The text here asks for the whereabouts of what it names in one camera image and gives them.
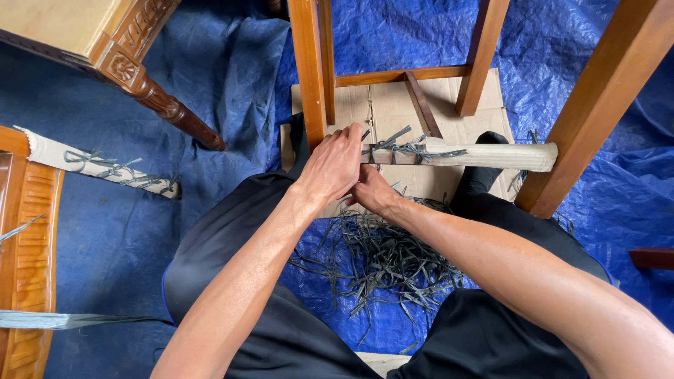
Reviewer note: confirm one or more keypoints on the person's right hand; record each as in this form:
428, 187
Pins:
375, 193

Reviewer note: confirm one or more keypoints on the person's left hand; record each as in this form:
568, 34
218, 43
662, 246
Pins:
329, 166

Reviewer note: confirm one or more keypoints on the person's left fingers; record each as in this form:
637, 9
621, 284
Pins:
348, 138

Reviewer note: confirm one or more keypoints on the flat cardboard sheet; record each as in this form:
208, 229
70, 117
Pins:
389, 108

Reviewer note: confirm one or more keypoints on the person's black sock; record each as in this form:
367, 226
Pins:
476, 176

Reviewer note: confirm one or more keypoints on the blue tarpaulin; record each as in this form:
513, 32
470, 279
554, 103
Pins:
221, 94

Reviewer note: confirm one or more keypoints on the person's black trousers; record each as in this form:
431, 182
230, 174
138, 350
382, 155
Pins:
237, 226

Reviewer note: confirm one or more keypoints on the white board piece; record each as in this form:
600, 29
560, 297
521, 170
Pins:
383, 363

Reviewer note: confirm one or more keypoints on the dark carved wooden table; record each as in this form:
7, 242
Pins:
105, 47

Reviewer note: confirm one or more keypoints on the dark red wooden piece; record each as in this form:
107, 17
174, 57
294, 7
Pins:
653, 258

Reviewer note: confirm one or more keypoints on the carved light wooden chair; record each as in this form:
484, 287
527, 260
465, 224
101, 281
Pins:
29, 237

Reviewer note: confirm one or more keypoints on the upturned plain wooden chair frame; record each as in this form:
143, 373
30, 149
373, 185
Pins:
595, 105

